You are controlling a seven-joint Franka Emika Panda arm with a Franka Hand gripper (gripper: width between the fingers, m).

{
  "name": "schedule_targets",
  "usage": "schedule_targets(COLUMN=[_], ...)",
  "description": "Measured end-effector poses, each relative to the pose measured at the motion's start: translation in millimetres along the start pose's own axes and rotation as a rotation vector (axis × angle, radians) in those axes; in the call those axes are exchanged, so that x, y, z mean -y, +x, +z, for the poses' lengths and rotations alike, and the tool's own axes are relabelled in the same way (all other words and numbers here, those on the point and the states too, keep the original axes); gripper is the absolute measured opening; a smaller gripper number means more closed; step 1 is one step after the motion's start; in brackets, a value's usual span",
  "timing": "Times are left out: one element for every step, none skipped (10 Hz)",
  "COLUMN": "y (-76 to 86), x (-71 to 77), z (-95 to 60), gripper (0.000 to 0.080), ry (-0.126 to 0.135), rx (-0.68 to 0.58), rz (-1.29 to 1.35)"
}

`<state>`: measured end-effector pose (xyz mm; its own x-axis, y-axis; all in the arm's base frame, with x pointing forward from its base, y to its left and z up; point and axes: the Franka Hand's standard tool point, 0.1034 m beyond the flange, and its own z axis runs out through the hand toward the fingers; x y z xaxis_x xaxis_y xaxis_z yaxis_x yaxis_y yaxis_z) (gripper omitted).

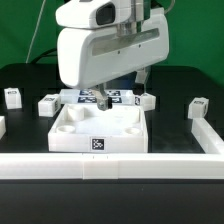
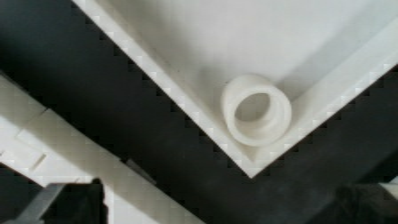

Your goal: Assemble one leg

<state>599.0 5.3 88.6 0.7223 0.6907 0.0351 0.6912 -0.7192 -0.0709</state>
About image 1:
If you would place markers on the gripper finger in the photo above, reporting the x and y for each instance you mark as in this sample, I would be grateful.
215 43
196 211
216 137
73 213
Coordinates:
142 75
103 101

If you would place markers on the white square table top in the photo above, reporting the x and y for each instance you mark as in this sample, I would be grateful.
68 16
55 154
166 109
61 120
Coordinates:
83 128

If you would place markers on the white right fence rail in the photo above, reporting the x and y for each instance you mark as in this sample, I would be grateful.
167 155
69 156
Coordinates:
207 137

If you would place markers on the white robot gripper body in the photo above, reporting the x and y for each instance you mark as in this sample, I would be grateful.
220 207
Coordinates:
87 58

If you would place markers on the white fence rail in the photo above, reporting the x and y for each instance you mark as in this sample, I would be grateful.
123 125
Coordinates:
207 137
110 166

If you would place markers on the white front fence rail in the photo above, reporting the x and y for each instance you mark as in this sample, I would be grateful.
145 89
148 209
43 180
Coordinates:
110 166

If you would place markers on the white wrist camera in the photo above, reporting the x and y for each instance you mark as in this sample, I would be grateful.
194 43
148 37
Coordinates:
92 14

